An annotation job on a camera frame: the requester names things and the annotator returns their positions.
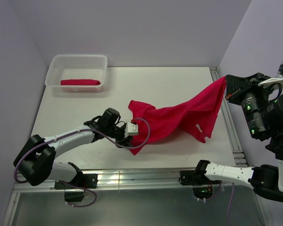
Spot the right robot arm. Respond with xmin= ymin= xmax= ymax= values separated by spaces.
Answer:
xmin=193 ymin=73 xmax=283 ymax=202

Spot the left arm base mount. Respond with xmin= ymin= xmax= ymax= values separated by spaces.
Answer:
xmin=54 ymin=174 xmax=98 ymax=208

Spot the aluminium front rail frame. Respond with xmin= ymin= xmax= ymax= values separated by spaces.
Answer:
xmin=3 ymin=168 xmax=274 ymax=226

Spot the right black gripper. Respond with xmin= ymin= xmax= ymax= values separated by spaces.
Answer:
xmin=223 ymin=70 xmax=274 ymax=136

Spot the red t shirt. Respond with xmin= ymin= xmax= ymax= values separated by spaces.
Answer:
xmin=60 ymin=79 xmax=101 ymax=86
xmin=128 ymin=77 xmax=226 ymax=146

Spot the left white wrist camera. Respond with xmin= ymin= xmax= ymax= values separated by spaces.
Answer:
xmin=124 ymin=122 xmax=139 ymax=137

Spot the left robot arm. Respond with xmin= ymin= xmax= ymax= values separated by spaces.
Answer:
xmin=14 ymin=108 xmax=138 ymax=188

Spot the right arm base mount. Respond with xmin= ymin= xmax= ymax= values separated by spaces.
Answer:
xmin=178 ymin=170 xmax=213 ymax=200

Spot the rolled red t shirt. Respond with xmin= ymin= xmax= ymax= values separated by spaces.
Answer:
xmin=60 ymin=79 xmax=101 ymax=86

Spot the aluminium right rail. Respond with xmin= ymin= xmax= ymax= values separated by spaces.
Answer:
xmin=209 ymin=66 xmax=247 ymax=165

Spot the white plastic basket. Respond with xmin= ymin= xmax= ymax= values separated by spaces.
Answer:
xmin=45 ymin=54 xmax=108 ymax=93

